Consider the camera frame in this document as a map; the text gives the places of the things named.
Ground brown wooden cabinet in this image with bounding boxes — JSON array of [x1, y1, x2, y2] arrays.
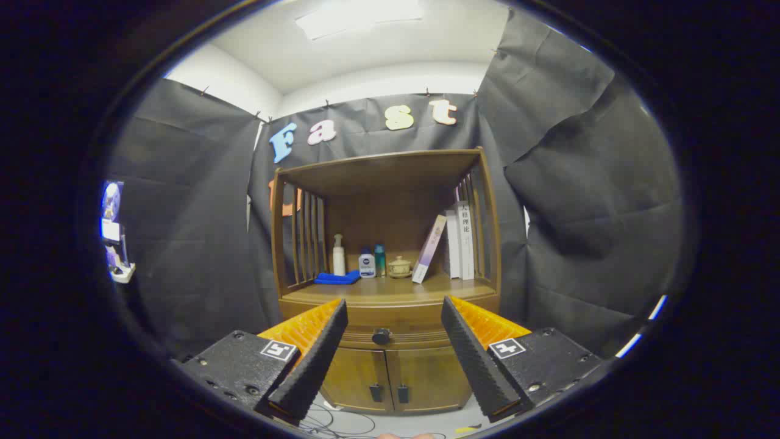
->
[[270, 148, 502, 416]]

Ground brown wooden drawer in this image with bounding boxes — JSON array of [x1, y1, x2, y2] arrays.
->
[[279, 298, 500, 351]]

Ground wooden countertop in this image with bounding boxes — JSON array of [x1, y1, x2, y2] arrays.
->
[[283, 271, 497, 305]]

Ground wooden cabinet door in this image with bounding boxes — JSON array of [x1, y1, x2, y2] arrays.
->
[[320, 348, 394, 414], [386, 348, 473, 414]]

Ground cluttered white shelf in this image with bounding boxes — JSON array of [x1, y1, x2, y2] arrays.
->
[[101, 180, 136, 284]]

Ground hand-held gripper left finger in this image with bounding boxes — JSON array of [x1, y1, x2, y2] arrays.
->
[[180, 298, 349, 423]]

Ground purple cover book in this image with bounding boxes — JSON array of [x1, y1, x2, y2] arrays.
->
[[412, 214, 448, 284]]

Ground patterned cover white book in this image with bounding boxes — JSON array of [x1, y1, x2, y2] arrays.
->
[[444, 210, 461, 279]]

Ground thick white book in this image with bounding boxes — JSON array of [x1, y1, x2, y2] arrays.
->
[[456, 201, 475, 280]]

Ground blue folded cloth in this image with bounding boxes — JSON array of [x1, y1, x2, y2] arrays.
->
[[314, 270, 361, 285]]

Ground black cables on floor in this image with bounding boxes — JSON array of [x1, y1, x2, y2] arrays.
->
[[302, 402, 436, 439]]

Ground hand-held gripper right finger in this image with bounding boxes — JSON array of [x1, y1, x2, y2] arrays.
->
[[441, 296, 604, 423]]

